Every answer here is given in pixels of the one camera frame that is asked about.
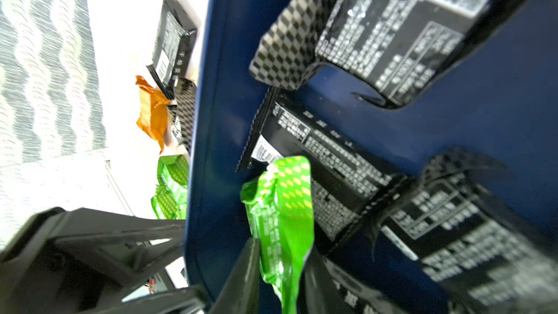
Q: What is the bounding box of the black checkered cookie packet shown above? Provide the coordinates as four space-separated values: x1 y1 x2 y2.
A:
249 0 528 109

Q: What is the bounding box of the black packet box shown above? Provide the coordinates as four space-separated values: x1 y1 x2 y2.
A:
369 147 557 313

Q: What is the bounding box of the green cookie packet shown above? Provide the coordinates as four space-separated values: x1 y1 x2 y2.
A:
151 155 190 220
240 156 315 313

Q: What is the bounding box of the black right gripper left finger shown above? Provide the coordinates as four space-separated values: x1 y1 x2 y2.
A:
209 238 261 314

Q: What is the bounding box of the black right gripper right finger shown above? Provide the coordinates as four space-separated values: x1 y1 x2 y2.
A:
298 248 349 313

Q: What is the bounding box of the orange cookie packet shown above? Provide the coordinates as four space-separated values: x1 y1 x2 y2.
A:
135 76 171 154

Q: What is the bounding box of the dark cookie packet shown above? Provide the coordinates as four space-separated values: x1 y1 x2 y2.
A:
168 78 197 153

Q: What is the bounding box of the dark blue storage box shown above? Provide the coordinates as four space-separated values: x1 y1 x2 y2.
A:
184 0 557 299

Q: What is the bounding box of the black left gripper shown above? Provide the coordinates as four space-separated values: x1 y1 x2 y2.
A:
1 207 207 313

